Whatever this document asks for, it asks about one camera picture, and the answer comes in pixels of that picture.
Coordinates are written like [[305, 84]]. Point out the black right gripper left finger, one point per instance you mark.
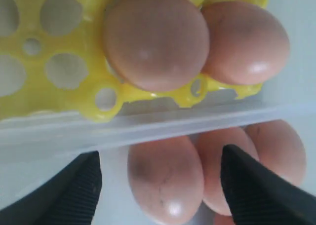
[[69, 198]]

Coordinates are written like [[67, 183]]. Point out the clear plastic bin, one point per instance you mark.
[[40, 153]]

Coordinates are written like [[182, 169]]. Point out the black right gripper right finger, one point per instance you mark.
[[258, 196]]

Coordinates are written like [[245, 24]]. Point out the brown egg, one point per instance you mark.
[[280, 149], [222, 220], [209, 146], [156, 45], [166, 179], [248, 45]]

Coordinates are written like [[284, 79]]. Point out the yellow plastic egg tray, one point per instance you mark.
[[51, 60]]

